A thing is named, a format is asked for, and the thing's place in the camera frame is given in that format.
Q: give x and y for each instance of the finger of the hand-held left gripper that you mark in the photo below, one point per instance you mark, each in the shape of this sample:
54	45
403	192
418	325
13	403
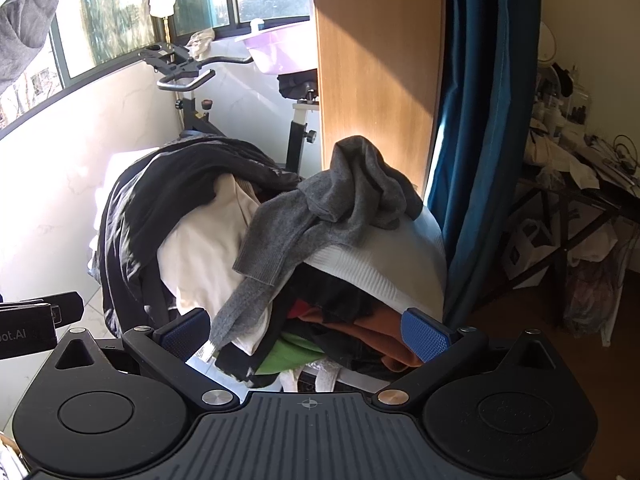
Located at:
67	307

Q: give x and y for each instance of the black exercise bike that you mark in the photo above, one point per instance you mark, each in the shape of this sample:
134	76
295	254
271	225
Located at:
192	110

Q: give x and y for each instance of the blue curtain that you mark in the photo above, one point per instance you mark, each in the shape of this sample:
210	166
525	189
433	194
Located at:
480	135

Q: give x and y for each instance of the grey hanging cloth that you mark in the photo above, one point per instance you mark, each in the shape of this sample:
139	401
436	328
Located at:
25	20

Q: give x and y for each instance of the white ribbed garment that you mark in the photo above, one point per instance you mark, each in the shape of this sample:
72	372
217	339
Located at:
400	260

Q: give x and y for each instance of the white crumpled cloth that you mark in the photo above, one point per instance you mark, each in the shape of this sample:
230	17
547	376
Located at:
201	44

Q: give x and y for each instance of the grey knit sweater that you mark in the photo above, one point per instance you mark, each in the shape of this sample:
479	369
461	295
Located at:
320	210

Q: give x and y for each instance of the wooden wardrobe panel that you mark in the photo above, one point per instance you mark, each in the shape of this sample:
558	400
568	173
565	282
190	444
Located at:
375	85

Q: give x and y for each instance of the small white bottle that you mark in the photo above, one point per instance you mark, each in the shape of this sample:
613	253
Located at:
257	23

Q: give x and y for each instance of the dark cloth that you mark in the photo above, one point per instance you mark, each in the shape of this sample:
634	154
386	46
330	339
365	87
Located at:
340	287

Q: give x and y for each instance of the cream garment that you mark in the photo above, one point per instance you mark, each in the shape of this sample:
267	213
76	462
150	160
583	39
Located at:
205	250

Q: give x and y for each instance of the black pants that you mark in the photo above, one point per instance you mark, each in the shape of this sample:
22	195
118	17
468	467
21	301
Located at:
130	240

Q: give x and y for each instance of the white round ornament on stand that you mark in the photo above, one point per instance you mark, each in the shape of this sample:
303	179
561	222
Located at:
162	2

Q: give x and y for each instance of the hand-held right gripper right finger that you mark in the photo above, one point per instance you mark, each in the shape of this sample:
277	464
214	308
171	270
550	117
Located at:
425	336

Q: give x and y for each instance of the orange garment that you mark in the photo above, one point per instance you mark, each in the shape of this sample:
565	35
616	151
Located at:
370	331

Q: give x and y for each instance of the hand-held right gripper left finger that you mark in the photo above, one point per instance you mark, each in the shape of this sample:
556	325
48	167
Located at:
184	334

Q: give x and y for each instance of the green garment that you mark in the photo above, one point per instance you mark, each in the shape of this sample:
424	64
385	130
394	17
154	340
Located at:
285	358

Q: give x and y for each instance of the white plastic bag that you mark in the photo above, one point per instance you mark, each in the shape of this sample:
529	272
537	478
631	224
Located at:
527	252

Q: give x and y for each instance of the translucent bag with clutter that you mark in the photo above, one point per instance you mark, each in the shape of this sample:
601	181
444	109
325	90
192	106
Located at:
592	300

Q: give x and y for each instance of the purple plastic basin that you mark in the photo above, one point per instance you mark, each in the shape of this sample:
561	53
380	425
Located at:
280	47

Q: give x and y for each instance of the cluttered dark table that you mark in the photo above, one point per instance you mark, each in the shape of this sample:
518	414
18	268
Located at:
600	195

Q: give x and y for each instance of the round mirror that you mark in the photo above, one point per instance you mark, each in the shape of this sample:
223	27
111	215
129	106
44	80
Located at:
547	42

